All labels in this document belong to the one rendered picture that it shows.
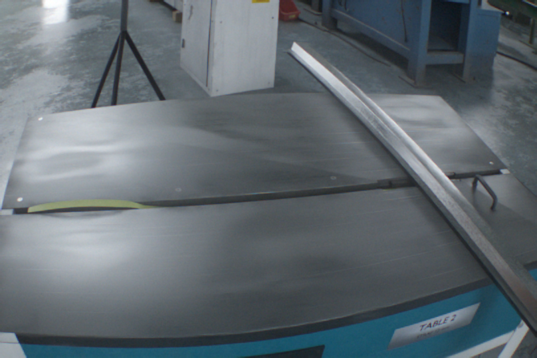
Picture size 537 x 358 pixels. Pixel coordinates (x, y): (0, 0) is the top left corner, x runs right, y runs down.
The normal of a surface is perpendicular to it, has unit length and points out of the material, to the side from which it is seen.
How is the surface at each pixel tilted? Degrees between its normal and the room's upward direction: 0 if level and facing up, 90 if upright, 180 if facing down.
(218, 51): 90
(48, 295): 0
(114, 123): 0
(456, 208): 75
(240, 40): 90
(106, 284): 0
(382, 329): 90
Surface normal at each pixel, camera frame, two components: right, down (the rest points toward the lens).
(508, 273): -0.90, -0.11
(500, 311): 0.22, 0.53
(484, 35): 0.44, 0.50
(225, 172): 0.05, -0.85
